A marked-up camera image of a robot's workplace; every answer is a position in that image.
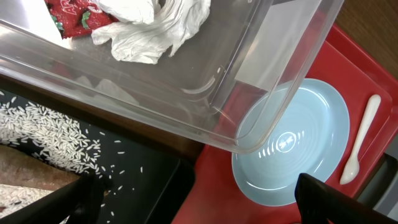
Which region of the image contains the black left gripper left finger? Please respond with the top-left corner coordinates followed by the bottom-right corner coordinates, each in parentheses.
top-left (1, 174), bottom-right (106, 224)

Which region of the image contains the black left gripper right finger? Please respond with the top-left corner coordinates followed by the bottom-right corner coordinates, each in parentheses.
top-left (295, 173), bottom-right (397, 224)

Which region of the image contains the white plastic spoon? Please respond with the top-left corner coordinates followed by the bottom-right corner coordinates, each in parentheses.
top-left (340, 95), bottom-right (381, 185)

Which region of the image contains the white napkin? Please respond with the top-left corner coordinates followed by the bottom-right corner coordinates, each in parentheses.
top-left (91, 0), bottom-right (211, 64)

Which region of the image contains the red snack wrapper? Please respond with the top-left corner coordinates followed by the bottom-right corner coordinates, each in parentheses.
top-left (44, 0), bottom-right (118, 39)

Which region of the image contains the grey plastic dishwasher rack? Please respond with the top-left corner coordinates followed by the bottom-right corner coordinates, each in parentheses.
top-left (356, 135), bottom-right (397, 221)

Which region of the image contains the black waste tray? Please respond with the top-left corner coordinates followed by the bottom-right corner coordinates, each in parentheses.
top-left (1, 77), bottom-right (195, 223)

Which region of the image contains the clear plastic waste bin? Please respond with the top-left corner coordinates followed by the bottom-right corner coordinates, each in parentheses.
top-left (1, 1), bottom-right (343, 153)

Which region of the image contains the light blue plate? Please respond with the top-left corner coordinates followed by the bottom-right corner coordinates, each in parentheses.
top-left (232, 78), bottom-right (350, 207)

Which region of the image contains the pile of white rice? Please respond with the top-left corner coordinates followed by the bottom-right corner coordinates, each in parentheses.
top-left (0, 90), bottom-right (146, 224)

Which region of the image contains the red plastic tray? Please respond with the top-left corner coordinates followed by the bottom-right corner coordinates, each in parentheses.
top-left (173, 26), bottom-right (397, 223)

